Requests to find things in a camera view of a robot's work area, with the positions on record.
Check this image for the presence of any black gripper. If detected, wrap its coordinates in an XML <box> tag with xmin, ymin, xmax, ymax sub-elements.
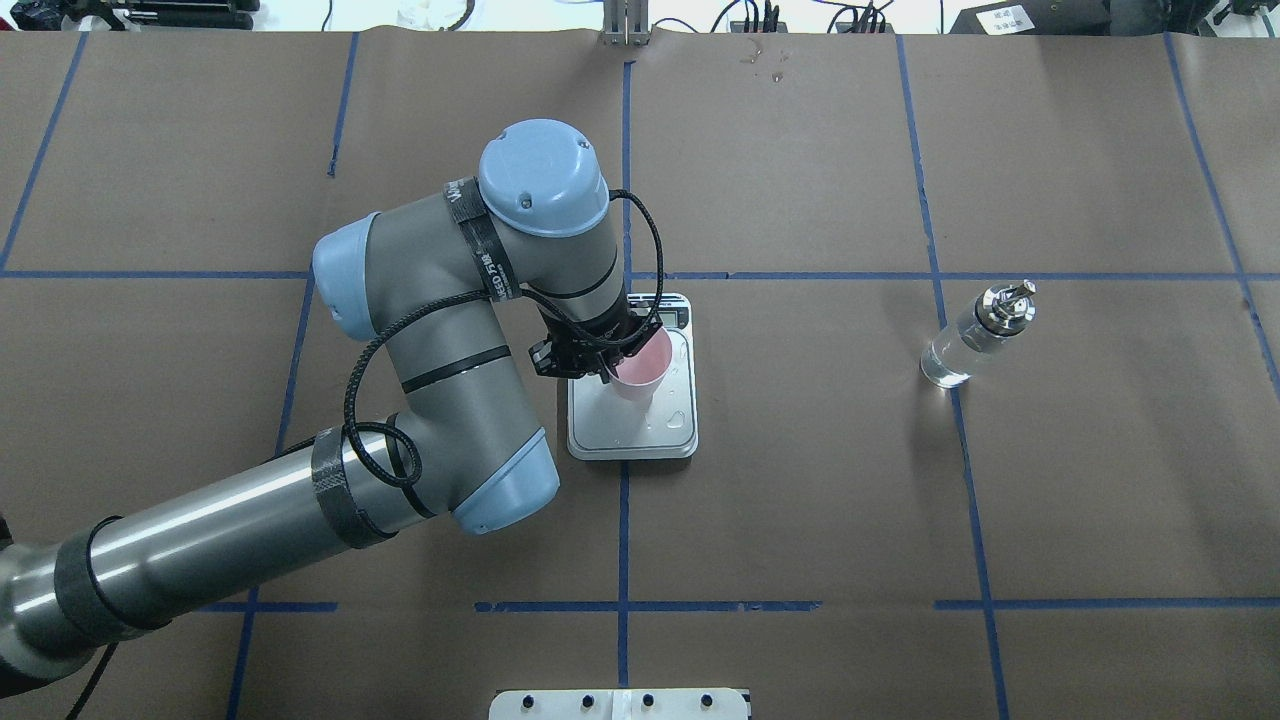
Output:
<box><xmin>529</xmin><ymin>300</ymin><xmax>660</xmax><ymax>379</ymax></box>

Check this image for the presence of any glass sauce bottle steel cap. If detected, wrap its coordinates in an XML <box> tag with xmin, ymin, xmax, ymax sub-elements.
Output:
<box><xmin>919</xmin><ymin>279</ymin><xmax>1038</xmax><ymax>389</ymax></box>

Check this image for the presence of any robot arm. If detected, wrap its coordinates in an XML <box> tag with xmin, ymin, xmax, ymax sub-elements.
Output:
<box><xmin>3</xmin><ymin>118</ymin><xmax>662</xmax><ymax>697</ymax></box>

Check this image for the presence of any digital kitchen scale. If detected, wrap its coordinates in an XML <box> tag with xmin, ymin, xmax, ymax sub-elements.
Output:
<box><xmin>566</xmin><ymin>292</ymin><xmax>699</xmax><ymax>461</ymax></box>

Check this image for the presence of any black box white label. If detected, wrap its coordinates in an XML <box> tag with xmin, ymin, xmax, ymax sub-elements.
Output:
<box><xmin>947</xmin><ymin>1</ymin><xmax>1111</xmax><ymax>36</ymax></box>

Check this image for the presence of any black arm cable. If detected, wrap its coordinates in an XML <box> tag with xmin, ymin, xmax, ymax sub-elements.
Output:
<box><xmin>343</xmin><ymin>188</ymin><xmax>666</xmax><ymax>489</ymax></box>

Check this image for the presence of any aluminium frame post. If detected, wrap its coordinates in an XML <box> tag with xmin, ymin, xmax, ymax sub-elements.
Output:
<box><xmin>600</xmin><ymin>0</ymin><xmax>652</xmax><ymax>47</ymax></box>

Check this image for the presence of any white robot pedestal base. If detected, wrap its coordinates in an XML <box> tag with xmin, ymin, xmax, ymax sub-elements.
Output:
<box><xmin>488</xmin><ymin>687</ymin><xmax>753</xmax><ymax>719</ymax></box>

